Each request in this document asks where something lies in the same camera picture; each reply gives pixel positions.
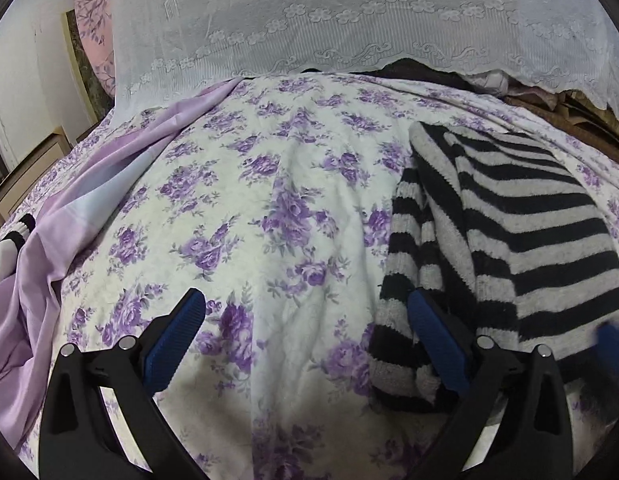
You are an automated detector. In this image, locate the black grey striped sweater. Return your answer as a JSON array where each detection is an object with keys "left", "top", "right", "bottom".
[{"left": 369, "top": 122, "right": 619, "bottom": 413}]

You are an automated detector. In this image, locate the lilac satin sheet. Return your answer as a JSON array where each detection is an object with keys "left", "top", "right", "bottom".
[{"left": 0, "top": 79, "right": 239, "bottom": 448}]

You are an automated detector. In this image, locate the brown woven mat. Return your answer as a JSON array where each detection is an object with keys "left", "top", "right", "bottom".
[{"left": 503, "top": 88, "right": 619, "bottom": 164}]

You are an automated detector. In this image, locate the purple floral bed quilt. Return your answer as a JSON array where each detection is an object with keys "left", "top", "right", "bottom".
[{"left": 0, "top": 70, "right": 619, "bottom": 480}]

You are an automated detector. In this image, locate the white lace cover cloth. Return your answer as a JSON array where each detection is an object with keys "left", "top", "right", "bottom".
[{"left": 112, "top": 0, "right": 619, "bottom": 122}]

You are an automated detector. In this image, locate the pink floral pillow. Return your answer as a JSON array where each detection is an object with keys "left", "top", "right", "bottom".
[{"left": 74, "top": 0, "right": 116, "bottom": 98}]

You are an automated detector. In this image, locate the framed picture against wall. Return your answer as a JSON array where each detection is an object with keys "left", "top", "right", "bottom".
[{"left": 62, "top": 10, "right": 114, "bottom": 122}]

